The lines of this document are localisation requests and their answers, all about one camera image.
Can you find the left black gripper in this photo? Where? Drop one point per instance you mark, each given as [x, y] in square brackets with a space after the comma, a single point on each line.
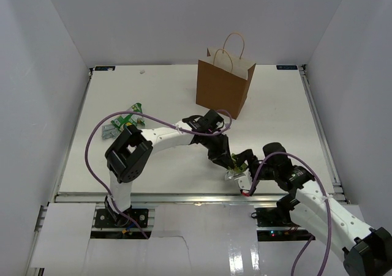
[224, 160]

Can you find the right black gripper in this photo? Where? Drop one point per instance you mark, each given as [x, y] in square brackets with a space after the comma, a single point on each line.
[245, 155]

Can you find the small green snack packet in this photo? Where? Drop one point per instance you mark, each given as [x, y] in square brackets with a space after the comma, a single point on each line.
[237, 171]

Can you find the large green snack bag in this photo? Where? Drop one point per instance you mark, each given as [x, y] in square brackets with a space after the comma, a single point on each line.
[125, 120]

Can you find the silver snack packet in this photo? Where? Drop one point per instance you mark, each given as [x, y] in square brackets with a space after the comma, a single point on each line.
[109, 131]

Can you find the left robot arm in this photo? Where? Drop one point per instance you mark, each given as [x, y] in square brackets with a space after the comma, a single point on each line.
[129, 153]

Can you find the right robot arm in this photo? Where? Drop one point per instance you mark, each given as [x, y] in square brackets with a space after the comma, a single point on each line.
[362, 249]

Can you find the brown paper bag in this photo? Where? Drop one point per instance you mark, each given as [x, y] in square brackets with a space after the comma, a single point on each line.
[223, 80]

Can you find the right blue corner label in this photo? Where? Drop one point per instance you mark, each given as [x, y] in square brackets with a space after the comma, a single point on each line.
[287, 67]

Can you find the blue corner label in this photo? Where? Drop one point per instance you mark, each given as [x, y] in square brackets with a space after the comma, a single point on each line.
[287, 67]
[104, 68]

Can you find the left blue corner label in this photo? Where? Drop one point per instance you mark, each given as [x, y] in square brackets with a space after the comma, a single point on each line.
[104, 68]

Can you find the aluminium front rail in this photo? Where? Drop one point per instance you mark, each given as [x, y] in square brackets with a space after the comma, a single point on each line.
[146, 198]

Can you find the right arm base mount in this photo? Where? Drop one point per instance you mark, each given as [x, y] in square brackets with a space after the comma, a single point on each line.
[274, 224]

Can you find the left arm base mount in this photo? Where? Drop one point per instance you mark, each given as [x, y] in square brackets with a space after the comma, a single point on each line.
[107, 224]

